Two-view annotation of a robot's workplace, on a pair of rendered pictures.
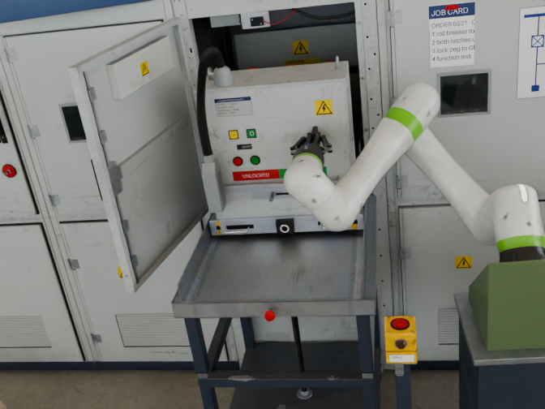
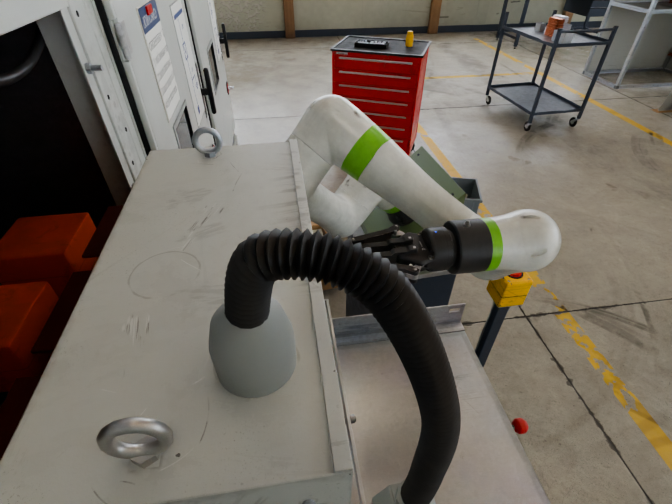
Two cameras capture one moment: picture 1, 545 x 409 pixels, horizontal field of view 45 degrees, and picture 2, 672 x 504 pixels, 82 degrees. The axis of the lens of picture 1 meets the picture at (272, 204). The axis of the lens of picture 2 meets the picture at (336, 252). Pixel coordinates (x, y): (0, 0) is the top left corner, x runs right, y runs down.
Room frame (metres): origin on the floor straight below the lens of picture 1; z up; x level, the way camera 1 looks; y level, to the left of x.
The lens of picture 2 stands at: (2.14, 0.29, 1.65)
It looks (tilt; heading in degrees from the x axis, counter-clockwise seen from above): 40 degrees down; 250
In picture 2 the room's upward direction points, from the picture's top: straight up
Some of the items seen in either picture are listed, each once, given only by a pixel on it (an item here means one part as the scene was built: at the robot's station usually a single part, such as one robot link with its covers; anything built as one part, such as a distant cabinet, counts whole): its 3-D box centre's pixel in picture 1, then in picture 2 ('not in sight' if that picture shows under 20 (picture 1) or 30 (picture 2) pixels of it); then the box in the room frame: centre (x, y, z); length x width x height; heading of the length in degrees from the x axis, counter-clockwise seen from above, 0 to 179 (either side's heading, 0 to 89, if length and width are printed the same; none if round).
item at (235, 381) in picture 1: (296, 334); not in sight; (1.99, -0.02, 0.46); 0.64 x 0.58 x 0.66; 168
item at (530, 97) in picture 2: not in sight; (541, 69); (-1.41, -3.05, 0.48); 0.90 x 0.60 x 0.96; 82
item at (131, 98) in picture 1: (151, 148); not in sight; (2.12, 0.38, 1.21); 0.63 x 0.07 x 0.74; 157
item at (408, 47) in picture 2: not in sight; (378, 99); (0.64, -2.72, 0.51); 0.70 x 0.48 x 1.03; 142
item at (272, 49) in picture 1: (300, 49); not in sight; (2.92, -0.22, 1.28); 0.58 x 0.02 x 0.19; 78
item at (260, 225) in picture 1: (286, 221); not in sight; (2.06, -0.04, 0.90); 0.54 x 0.05 x 0.06; 78
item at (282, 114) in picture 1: (276, 157); not in sight; (2.04, -0.04, 1.15); 0.48 x 0.01 x 0.48; 78
